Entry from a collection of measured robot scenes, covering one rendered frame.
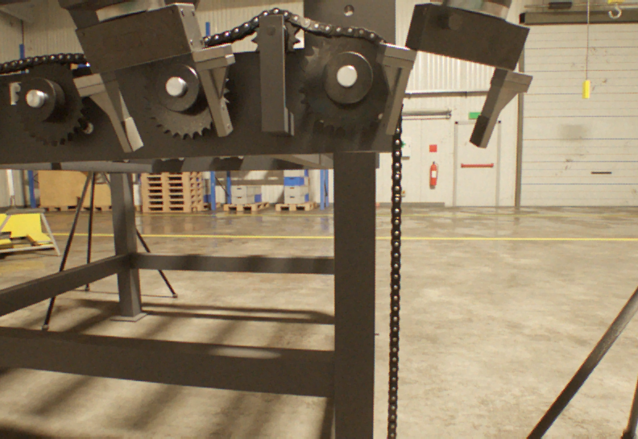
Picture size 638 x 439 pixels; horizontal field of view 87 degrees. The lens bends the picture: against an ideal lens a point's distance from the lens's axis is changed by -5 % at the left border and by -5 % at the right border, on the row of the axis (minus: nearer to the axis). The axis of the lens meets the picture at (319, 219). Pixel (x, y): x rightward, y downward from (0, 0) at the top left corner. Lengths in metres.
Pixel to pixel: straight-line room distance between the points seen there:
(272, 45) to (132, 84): 0.32
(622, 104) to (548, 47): 2.30
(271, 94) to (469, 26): 0.32
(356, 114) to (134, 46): 0.34
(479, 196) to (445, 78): 3.15
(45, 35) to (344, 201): 14.09
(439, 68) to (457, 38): 9.80
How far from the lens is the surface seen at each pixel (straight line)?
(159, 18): 0.47
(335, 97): 0.61
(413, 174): 9.77
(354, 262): 0.66
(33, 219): 5.80
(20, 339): 1.09
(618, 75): 11.73
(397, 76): 0.47
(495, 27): 0.49
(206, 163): 1.78
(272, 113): 0.62
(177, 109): 0.69
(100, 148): 0.87
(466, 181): 9.96
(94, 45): 0.51
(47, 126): 0.89
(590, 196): 11.17
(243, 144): 0.71
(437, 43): 0.46
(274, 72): 0.64
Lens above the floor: 0.69
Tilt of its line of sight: 6 degrees down
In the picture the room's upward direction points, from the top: 1 degrees counter-clockwise
